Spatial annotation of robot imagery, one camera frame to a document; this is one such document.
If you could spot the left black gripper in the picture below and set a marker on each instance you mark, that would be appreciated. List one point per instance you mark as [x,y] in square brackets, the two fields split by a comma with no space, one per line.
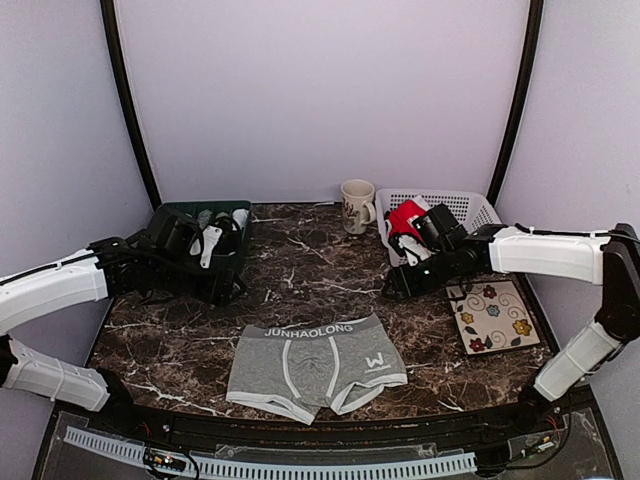
[221,297]

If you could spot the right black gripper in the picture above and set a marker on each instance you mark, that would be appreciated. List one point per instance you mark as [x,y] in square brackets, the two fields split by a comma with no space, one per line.
[405,285]

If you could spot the grey underwear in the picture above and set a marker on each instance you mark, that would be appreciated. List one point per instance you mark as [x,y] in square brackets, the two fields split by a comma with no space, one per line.
[295,373]

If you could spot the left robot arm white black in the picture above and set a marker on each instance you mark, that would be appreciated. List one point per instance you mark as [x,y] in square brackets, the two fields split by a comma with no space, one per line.
[105,269]

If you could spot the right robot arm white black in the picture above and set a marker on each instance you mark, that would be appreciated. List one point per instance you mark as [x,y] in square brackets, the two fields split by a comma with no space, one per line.
[437,248]

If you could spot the red underwear in basket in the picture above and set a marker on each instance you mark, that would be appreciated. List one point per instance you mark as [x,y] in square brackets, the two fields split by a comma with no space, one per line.
[401,222]

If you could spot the white rolled cloth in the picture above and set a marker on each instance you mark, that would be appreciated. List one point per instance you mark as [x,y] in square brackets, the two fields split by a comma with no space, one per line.
[241,217]

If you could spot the green divided organizer tray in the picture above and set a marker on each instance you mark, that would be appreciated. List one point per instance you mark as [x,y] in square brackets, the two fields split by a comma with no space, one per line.
[200,238]

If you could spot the cream floral mug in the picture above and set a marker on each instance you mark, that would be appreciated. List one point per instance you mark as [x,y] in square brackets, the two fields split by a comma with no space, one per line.
[358,210]

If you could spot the floral square coaster tile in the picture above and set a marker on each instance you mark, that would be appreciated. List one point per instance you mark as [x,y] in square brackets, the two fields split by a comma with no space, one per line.
[491,317]

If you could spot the white plastic basket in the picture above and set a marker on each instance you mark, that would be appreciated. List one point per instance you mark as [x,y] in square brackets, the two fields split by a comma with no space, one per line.
[470,209]

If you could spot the small green circuit board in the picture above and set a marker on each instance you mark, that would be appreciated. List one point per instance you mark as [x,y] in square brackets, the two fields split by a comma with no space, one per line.
[159,461]

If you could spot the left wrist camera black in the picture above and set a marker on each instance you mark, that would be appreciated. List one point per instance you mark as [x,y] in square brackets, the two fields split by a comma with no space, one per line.
[219,237]

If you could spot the black front rail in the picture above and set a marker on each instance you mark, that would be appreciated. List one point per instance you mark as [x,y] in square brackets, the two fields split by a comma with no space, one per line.
[466,413]

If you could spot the white slotted cable duct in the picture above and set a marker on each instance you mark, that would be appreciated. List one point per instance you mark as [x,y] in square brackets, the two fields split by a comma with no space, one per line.
[253,463]

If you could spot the left black frame post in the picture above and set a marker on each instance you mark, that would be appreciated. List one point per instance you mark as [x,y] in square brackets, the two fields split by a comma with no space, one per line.
[119,70]

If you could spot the black frame post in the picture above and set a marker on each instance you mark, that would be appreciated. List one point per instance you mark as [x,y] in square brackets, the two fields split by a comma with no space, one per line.
[526,65]
[119,70]

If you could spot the right black frame post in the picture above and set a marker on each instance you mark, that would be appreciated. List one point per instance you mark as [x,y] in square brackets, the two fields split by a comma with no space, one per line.
[526,65]

